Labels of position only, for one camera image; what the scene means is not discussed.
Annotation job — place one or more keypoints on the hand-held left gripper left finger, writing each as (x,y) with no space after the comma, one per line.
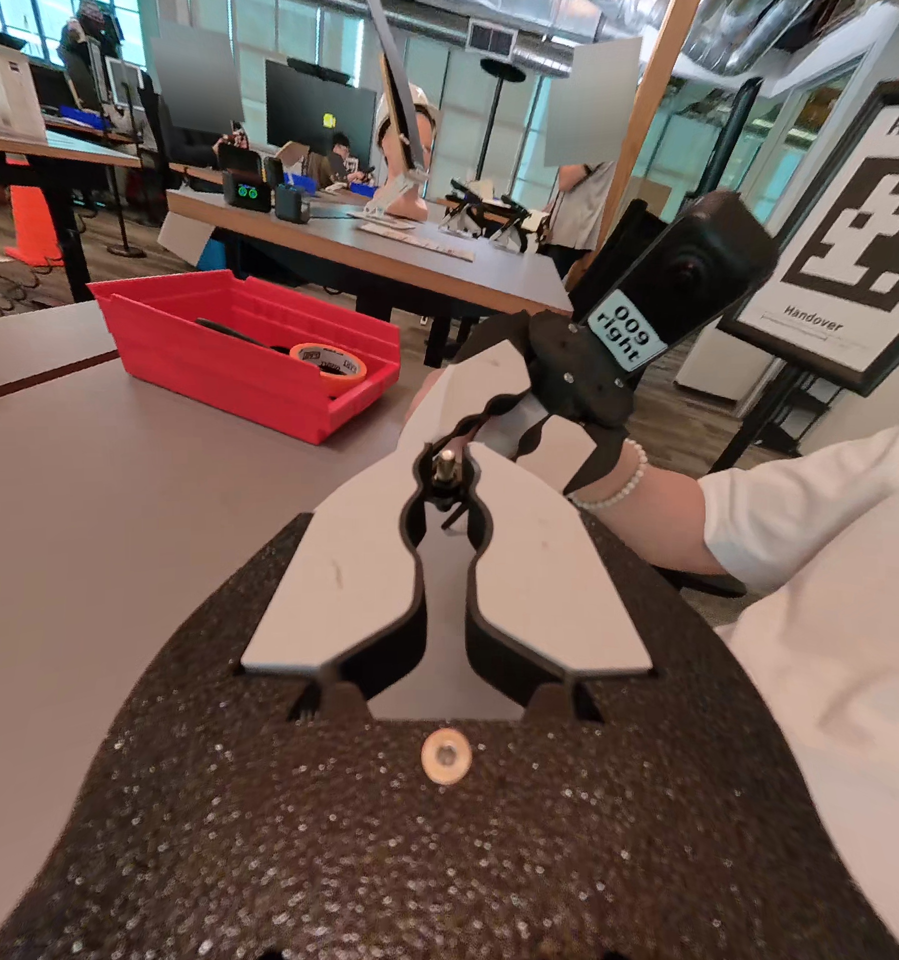
(337,593)

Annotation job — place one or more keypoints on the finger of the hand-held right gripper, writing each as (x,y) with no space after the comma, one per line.
(562,447)
(450,390)

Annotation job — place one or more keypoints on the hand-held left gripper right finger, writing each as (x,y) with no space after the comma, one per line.
(562,593)

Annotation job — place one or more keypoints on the black knob bolt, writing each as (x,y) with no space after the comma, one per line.
(447,468)

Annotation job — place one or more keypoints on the orange tape roll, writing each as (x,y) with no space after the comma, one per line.
(330,360)

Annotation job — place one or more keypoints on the red plastic bin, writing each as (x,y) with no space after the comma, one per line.
(195,360)

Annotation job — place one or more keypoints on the person's right forearm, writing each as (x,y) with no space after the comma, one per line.
(660,518)

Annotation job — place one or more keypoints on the white paper strip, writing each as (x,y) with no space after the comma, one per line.
(412,240)

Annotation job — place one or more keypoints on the framed marker sign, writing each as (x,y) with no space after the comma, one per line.
(870,225)

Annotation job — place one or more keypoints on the person's white shirt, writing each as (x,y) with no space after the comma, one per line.
(840,630)

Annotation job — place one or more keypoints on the small black display device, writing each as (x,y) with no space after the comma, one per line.
(246,191)

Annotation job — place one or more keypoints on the black monitor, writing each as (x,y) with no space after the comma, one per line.
(315,113)

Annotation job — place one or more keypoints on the orange traffic cone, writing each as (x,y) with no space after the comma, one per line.
(33,225)

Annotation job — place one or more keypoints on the wooden diagonal post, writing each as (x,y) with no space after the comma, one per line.
(652,90)

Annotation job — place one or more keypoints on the silver ventilation duct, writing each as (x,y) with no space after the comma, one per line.
(420,23)

